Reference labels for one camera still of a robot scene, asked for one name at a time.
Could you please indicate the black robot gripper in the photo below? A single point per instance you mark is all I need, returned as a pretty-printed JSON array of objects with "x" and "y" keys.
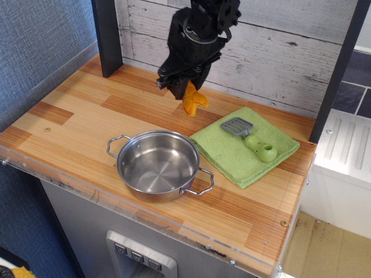
[{"x": 193, "y": 46}]

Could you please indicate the orange plush fish toy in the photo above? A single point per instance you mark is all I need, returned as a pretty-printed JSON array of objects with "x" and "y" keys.
[{"x": 193, "y": 99}]

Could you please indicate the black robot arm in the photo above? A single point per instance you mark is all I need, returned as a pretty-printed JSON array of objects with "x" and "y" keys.
[{"x": 227, "y": 14}]

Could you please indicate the green folded towel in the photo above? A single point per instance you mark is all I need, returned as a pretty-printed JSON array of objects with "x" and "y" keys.
[{"x": 230, "y": 155}]

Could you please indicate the stainless steel pot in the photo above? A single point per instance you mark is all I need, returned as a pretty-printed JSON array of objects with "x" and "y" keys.
[{"x": 158, "y": 165}]

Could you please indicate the green grey toy spatula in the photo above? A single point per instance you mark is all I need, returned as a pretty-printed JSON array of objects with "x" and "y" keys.
[{"x": 239, "y": 127}]

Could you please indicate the white ridged side cabinet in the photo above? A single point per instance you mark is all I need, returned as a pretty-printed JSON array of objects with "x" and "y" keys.
[{"x": 338, "y": 186}]

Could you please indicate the silver dispenser button panel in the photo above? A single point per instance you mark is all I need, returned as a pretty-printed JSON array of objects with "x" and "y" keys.
[{"x": 133, "y": 259}]

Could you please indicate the clear acrylic table guard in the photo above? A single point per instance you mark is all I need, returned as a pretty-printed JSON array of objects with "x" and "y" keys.
[{"x": 249, "y": 226}]

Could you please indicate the yellow black object bottom left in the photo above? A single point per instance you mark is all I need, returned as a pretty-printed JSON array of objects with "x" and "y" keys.
[{"x": 14, "y": 266}]

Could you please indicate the dark left shelf post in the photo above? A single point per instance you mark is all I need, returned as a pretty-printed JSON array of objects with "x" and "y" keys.
[{"x": 106, "y": 25}]

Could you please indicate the dark shelf post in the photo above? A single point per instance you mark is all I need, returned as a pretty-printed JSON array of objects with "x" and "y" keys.
[
  {"x": 350, "y": 40},
  {"x": 106, "y": 25}
]

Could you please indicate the dark right shelf post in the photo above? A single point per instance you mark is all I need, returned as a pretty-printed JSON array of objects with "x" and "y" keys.
[{"x": 350, "y": 40}]

